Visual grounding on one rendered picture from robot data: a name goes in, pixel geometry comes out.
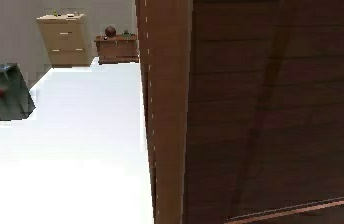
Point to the brown wooden cupboard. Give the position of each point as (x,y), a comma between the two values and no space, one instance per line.
(246,110)

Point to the dark brown low cabinet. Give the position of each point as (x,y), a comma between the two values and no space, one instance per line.
(116,50)

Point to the dark brown ball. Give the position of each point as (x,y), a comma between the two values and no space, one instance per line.
(110,31)

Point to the light wooden chest of drawers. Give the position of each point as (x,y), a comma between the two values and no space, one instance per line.
(65,40)

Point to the dark grey side table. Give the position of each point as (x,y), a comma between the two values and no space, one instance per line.
(8,93)

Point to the small red object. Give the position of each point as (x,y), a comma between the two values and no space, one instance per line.
(0,90)

